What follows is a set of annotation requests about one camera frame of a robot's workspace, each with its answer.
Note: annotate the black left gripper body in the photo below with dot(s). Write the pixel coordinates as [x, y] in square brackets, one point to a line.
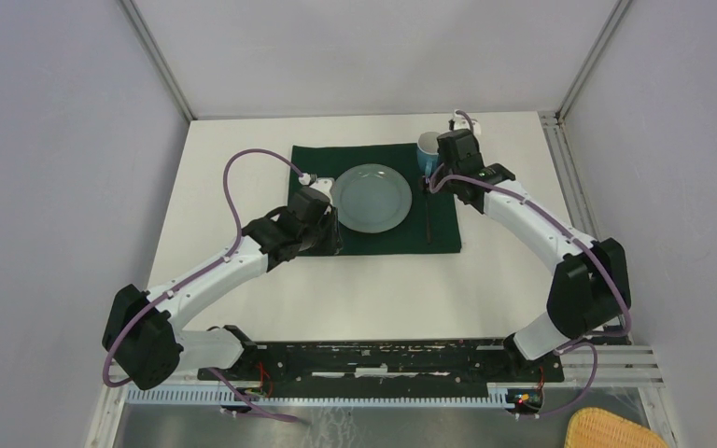
[322, 238]

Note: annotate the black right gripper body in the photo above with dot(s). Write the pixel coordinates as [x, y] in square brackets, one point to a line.
[441, 165]

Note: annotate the blue ceramic mug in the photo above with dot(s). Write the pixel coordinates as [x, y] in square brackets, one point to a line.
[427, 153]

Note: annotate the black spoon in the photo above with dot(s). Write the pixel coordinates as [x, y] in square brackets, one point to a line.
[424, 186]

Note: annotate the teal ceramic dinner plate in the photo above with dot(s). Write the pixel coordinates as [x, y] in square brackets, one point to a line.
[371, 198]

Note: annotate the dark green cloth placemat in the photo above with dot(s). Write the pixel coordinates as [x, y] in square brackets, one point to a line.
[410, 236]

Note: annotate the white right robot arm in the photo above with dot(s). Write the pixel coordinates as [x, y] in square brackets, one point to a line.
[590, 280]

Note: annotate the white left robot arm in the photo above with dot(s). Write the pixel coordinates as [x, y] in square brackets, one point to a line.
[145, 333]

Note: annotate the yellow woven basket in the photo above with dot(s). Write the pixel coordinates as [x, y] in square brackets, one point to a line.
[593, 427]

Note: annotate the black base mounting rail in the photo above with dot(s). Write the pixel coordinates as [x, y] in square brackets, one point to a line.
[402, 369]

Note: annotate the aluminium frame rails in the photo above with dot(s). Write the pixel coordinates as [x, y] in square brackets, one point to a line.
[194, 409]

